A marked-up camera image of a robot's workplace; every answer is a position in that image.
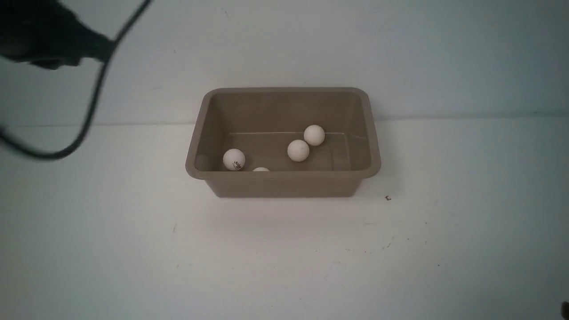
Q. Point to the plain white ping-pong ball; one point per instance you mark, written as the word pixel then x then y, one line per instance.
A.
pixel 314 135

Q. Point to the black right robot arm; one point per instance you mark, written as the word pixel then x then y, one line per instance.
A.
pixel 565 310

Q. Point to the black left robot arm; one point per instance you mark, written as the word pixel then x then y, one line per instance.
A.
pixel 46 34

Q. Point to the tan plastic bin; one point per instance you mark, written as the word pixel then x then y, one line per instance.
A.
pixel 261 122

